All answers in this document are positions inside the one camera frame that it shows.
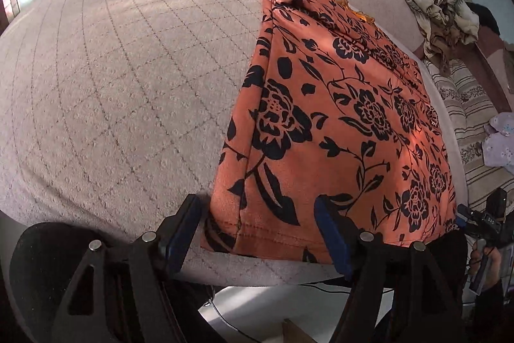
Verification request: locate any person's right forearm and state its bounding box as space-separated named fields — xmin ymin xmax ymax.
xmin=476 ymin=279 xmax=507 ymax=343

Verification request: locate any pink quilted bed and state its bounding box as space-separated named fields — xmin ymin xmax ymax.
xmin=0 ymin=0 xmax=468 ymax=287

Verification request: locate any black cable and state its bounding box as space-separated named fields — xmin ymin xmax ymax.
xmin=203 ymin=297 xmax=261 ymax=341

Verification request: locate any orange black floral garment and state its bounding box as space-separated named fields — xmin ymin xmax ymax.
xmin=199 ymin=0 xmax=458 ymax=263

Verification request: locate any beige floral crumpled cloth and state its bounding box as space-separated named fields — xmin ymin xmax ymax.
xmin=399 ymin=0 xmax=480 ymax=74

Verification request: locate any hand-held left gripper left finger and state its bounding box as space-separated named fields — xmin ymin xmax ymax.
xmin=52 ymin=194 xmax=226 ymax=343

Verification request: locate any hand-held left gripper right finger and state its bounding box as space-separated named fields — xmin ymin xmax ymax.
xmin=314 ymin=196 xmax=463 ymax=343

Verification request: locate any light purple cloth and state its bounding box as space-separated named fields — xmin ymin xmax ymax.
xmin=482 ymin=114 xmax=514 ymax=167

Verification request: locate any pink maroon backrest cushion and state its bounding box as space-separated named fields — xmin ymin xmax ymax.
xmin=462 ymin=25 xmax=514 ymax=114

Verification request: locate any small black cloth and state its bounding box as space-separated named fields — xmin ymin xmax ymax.
xmin=468 ymin=1 xmax=501 ymax=36

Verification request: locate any person's right hand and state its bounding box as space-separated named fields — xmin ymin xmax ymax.
xmin=470 ymin=242 xmax=502 ymax=289

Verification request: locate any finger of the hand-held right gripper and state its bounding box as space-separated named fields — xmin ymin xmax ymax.
xmin=456 ymin=204 xmax=484 ymax=235

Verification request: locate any striped beige blanket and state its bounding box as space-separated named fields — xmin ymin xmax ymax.
xmin=423 ymin=58 xmax=514 ymax=215

